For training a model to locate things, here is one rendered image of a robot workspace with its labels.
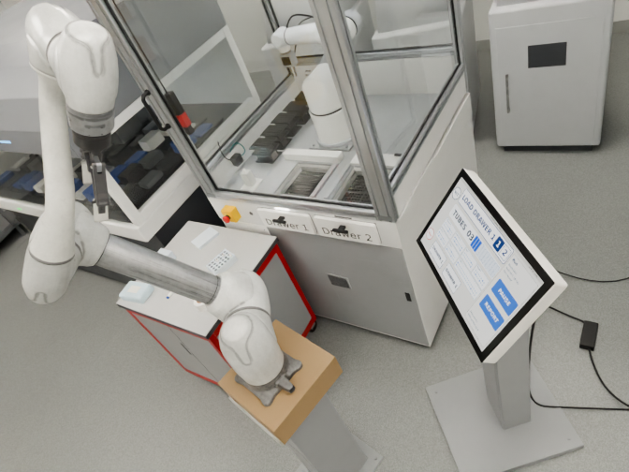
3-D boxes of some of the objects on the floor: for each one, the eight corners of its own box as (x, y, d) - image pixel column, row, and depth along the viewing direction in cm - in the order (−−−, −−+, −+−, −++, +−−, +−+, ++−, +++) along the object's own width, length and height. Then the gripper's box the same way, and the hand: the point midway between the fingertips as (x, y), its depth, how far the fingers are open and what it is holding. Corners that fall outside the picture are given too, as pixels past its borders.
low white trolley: (272, 417, 243) (205, 335, 194) (191, 379, 277) (115, 302, 227) (324, 326, 274) (276, 236, 224) (244, 302, 308) (188, 220, 258)
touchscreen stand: (465, 486, 193) (427, 357, 127) (426, 390, 227) (380, 248, 161) (583, 448, 190) (608, 293, 123) (525, 356, 224) (520, 196, 157)
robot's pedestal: (343, 517, 199) (278, 447, 150) (295, 473, 219) (224, 398, 169) (384, 458, 211) (336, 374, 162) (335, 421, 231) (279, 336, 181)
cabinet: (434, 355, 239) (405, 250, 186) (275, 309, 295) (219, 218, 242) (485, 225, 289) (474, 112, 237) (342, 207, 345) (307, 113, 293)
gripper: (62, 94, 104) (68, 169, 118) (83, 165, 90) (88, 241, 105) (98, 94, 107) (100, 167, 122) (124, 162, 94) (124, 235, 108)
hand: (95, 198), depth 112 cm, fingers open, 13 cm apart
